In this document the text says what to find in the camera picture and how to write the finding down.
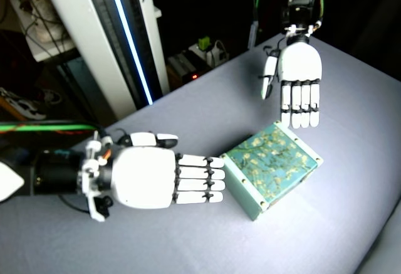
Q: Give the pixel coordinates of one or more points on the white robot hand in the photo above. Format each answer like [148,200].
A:
[300,62]
[144,177]

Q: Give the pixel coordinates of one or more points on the white and black sneaker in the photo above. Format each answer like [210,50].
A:
[22,104]

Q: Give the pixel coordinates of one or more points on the teal floral trunk box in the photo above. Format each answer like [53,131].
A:
[272,158]

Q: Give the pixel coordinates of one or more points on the black device with red light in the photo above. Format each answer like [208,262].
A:
[188,70]

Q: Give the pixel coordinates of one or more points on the white column with blue light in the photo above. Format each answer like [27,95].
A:
[78,35]

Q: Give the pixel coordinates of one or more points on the white power strip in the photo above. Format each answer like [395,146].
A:
[213,53]

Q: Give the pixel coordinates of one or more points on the green plug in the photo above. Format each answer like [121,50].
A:
[204,42]

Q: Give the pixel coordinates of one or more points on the grey table cloth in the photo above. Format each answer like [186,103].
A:
[188,242]

